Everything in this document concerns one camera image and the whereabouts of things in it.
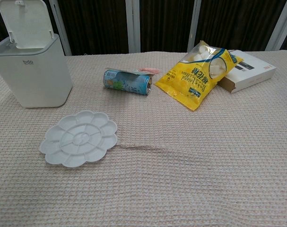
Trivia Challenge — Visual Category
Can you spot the white square container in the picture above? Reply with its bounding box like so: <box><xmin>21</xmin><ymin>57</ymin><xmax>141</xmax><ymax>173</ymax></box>
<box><xmin>0</xmin><ymin>33</ymin><xmax>73</xmax><ymax>109</ymax></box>

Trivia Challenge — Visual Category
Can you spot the blue drink can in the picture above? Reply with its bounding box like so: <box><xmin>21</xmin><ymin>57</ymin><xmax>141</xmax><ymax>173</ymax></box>
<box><xmin>103</xmin><ymin>69</ymin><xmax>154</xmax><ymax>96</ymax></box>

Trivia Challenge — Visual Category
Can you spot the blue card with pink tassel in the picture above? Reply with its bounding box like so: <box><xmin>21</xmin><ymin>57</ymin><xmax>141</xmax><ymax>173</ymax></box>
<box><xmin>114</xmin><ymin>67</ymin><xmax>161</xmax><ymax>77</ymax></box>

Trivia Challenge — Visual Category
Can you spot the yellow marshmallow bag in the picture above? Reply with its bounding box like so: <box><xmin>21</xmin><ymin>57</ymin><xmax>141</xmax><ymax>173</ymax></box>
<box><xmin>155</xmin><ymin>40</ymin><xmax>244</xmax><ymax>113</ymax></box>

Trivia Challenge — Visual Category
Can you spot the beige woven tablecloth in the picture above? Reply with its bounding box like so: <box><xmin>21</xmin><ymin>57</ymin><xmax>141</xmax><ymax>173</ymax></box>
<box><xmin>0</xmin><ymin>49</ymin><xmax>287</xmax><ymax>227</ymax></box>

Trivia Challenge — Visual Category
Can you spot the white flower paint palette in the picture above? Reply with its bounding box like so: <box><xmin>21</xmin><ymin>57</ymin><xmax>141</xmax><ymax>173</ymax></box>
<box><xmin>40</xmin><ymin>110</ymin><xmax>118</xmax><ymax>169</ymax></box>

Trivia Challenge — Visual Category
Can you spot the dark backdrop curtain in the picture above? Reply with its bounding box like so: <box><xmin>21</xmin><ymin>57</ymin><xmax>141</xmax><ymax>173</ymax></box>
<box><xmin>0</xmin><ymin>0</ymin><xmax>287</xmax><ymax>57</ymax></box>

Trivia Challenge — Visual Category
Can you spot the white flat product box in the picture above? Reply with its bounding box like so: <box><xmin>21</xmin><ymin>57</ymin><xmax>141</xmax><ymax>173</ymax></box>
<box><xmin>217</xmin><ymin>49</ymin><xmax>278</xmax><ymax>94</ymax></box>

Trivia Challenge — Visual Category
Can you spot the grey metal frame post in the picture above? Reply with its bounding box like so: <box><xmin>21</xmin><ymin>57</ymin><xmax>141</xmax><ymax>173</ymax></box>
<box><xmin>52</xmin><ymin>29</ymin><xmax>72</xmax><ymax>56</ymax></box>
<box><xmin>267</xmin><ymin>0</ymin><xmax>287</xmax><ymax>51</ymax></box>
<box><xmin>125</xmin><ymin>0</ymin><xmax>141</xmax><ymax>54</ymax></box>
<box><xmin>185</xmin><ymin>0</ymin><xmax>198</xmax><ymax>53</ymax></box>

